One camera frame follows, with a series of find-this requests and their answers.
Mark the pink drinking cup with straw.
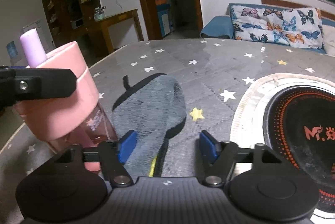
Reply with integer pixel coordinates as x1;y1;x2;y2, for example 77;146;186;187
11;28;119;172

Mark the grey cleaning cloth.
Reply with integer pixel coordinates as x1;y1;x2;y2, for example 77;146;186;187
112;73;187;180

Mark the white refrigerator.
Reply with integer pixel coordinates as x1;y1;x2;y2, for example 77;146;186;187
22;19;44;39

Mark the grey star-pattern table mat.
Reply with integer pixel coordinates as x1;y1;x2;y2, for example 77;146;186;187
1;39;334;223

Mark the black induction cooker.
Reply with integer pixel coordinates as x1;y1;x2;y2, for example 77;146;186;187
262;84;335;217

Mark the dark wooden shelf cabinet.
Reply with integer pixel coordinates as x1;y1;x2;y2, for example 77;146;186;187
42;0;103;46

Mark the glass jar on table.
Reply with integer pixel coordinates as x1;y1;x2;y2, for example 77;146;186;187
94;6;106;21

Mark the wooden side table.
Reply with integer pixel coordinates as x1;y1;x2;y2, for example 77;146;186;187
86;8;145;55

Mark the blue sofa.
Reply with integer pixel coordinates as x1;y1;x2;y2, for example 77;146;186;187
200;3;334;56

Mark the blue storage box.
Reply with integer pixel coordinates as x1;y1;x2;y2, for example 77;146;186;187
156;3;171;37

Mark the butterfly pattern pillow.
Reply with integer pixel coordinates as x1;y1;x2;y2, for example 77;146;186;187
230;5;323;50

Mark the white cushion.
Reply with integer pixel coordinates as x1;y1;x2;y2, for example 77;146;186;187
322;25;335;57

